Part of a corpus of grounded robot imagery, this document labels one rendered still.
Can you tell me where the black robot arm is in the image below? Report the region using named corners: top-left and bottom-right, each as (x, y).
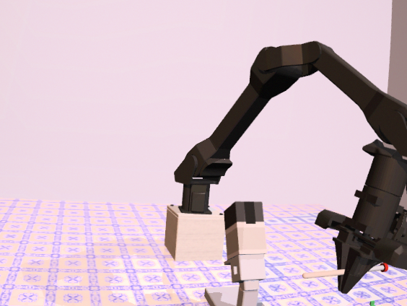
top-left (174, 41), bottom-right (407, 214)

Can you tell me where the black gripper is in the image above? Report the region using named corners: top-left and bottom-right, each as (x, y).
top-left (315, 185), bottom-right (407, 294)

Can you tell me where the white pin with red cap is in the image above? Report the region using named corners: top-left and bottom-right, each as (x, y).
top-left (302, 263), bottom-right (388, 279)

